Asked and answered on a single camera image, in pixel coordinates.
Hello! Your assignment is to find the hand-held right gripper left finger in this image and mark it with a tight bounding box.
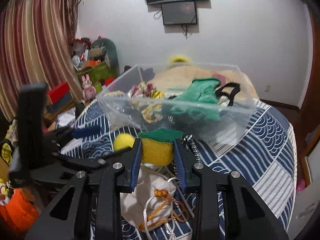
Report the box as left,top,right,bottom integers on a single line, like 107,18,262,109
25,137,143,240

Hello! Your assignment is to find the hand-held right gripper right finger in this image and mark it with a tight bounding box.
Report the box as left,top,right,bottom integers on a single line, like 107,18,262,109
174,139,288,240

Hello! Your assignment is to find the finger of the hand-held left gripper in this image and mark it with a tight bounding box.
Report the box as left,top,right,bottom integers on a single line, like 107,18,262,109
53,147,132,172
55,126,101,140

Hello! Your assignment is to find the yellow and green sponge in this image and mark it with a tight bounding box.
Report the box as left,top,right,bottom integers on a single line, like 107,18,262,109
138,128,183,166

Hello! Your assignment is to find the clear plastic box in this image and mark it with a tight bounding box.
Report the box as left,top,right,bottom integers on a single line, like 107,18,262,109
96,64,258,146

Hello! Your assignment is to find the yellow ball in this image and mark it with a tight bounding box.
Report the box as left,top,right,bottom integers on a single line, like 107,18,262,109
113,134,135,152

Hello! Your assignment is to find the red box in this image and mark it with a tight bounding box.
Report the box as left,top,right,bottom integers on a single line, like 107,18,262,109
47,82,72,105

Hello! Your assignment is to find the pink bunny toy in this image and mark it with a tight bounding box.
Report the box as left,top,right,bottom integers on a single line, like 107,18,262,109
81,74,97,101

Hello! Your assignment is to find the green bag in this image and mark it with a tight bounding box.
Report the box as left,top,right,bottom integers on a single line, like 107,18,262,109
85,62,113,86

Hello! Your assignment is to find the navy patterned blanket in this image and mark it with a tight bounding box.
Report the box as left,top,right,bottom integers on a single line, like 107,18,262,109
60,97,298,240

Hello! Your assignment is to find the green knit glove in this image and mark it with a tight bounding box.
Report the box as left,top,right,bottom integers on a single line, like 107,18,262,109
170,78,222,122

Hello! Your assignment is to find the floral cloth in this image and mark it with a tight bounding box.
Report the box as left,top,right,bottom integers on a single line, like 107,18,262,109
131,82,165,123

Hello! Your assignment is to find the striped pink curtain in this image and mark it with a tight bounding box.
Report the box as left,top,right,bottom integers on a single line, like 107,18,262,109
0,0,83,122

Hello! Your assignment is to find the orange pumpkin bucket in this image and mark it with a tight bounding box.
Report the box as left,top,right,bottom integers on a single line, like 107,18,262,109
0,188,39,233

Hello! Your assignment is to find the beige plush cushion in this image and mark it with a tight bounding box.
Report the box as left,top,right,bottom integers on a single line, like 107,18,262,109
150,64,259,101

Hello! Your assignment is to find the yellow plush toy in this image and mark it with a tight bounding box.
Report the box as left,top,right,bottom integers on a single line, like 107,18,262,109
168,54,192,64

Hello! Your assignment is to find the black and white striped cord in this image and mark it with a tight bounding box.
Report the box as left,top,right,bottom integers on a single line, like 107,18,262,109
184,134,201,164

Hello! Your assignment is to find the white drawstring pouch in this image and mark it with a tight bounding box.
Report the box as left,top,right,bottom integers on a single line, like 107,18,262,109
120,164,181,230

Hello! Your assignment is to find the orange knotted cord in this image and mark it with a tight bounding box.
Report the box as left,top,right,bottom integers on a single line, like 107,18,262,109
139,189,190,231

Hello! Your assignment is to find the white cable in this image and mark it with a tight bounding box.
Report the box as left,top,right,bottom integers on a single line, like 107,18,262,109
143,177,181,240

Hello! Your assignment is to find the black strap in bin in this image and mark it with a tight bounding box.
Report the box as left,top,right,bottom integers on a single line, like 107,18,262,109
216,82,242,107

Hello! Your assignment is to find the small black wall monitor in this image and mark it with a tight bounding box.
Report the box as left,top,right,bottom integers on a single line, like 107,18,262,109
161,1,199,26

